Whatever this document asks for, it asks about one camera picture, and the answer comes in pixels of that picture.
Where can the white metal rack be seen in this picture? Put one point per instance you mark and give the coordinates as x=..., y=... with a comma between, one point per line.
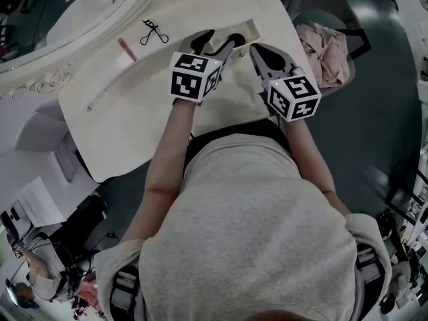
x=414, y=206

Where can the white and black appliance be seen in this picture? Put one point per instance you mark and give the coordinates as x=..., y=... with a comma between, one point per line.
x=10, y=219

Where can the black eyelash curler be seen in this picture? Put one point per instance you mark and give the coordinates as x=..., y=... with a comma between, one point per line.
x=154, y=32

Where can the small cream drawer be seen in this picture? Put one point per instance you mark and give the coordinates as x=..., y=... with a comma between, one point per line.
x=250, y=28

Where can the person's right forearm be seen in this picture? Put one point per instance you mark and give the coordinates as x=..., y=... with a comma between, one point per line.
x=307, y=159

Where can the person's black trousers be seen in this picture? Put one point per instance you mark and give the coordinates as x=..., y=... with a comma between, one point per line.
x=200, y=149

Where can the white dressing table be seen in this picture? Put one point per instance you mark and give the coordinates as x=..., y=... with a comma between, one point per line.
x=127, y=122

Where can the white board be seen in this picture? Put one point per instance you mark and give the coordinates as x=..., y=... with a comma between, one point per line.
x=33, y=202

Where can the white chair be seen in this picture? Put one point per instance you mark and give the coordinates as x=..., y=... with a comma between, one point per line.
x=36, y=129

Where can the person's left forearm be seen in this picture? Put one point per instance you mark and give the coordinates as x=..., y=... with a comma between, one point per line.
x=170, y=152

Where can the oval mirror with carved frame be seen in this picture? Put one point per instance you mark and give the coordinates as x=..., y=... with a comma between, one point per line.
x=67, y=22

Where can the pink lipstick tube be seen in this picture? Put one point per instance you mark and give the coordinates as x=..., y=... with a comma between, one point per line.
x=127, y=49

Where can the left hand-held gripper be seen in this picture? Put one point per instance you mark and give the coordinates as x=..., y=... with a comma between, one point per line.
x=190, y=79

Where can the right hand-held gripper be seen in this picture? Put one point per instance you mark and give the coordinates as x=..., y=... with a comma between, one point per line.
x=294, y=99

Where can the pink cloth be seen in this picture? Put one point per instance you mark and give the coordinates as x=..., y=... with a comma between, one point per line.
x=326, y=55

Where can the person's grey shirt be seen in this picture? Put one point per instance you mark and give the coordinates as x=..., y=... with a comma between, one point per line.
x=250, y=229

